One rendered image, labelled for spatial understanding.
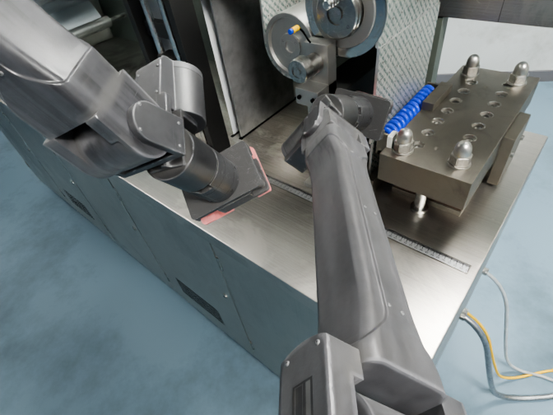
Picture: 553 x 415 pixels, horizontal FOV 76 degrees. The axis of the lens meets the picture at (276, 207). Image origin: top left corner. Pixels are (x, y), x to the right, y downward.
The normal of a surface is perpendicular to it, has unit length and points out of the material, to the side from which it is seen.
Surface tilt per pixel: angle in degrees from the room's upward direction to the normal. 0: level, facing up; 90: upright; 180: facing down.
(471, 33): 90
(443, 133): 0
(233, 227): 0
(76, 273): 0
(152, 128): 69
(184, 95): 46
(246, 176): 34
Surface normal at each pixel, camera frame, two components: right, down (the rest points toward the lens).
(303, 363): -0.81, -0.50
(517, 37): -0.18, 0.71
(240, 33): 0.76, 0.38
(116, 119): 0.86, -0.22
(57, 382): -0.12, -0.70
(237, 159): -0.32, -0.19
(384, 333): 0.58, -0.64
